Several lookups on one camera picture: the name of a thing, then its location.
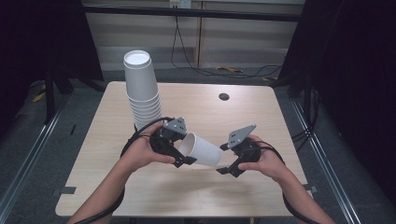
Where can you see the person's right hand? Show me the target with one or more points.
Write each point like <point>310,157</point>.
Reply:
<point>269,163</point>

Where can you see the white paper cup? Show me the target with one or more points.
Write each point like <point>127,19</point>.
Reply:
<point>204,151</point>

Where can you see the stack of white cups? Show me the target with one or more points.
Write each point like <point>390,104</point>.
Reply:
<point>141,87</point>

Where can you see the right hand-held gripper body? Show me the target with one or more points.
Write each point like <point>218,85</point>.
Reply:
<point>241,141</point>

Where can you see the black metal stand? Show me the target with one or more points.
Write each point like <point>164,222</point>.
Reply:
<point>49,99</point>

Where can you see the black horizontal bar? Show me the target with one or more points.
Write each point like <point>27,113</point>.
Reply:
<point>186,13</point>

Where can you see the dark round table grommet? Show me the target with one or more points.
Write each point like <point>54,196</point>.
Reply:
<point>224,96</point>

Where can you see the black curtain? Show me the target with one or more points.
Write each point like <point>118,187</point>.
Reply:
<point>351,77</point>
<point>31,37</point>

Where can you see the white wall socket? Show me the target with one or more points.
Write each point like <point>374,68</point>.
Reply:
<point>180,3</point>

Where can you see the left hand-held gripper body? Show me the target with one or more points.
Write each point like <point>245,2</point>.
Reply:
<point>169,133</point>

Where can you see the yellow scrap on floor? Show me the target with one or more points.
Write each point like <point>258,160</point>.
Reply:
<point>39,97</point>
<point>269,79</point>
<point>229,68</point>

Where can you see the metal floor rail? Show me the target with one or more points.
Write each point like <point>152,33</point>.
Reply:
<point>327,161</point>
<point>28,155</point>

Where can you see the person's left hand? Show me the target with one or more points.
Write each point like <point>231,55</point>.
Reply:
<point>140,152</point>

